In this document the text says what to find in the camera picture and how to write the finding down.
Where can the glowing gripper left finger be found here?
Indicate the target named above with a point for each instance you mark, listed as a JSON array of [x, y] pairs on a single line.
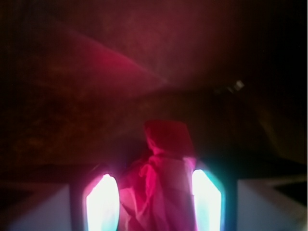
[[94, 199]]

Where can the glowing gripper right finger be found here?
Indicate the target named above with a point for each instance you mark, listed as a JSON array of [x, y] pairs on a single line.
[[214, 197]]

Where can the red paper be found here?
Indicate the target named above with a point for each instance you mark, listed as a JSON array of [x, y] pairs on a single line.
[[156, 190]]

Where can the brown paper bag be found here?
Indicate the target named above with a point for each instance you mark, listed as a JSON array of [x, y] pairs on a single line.
[[78, 78]]

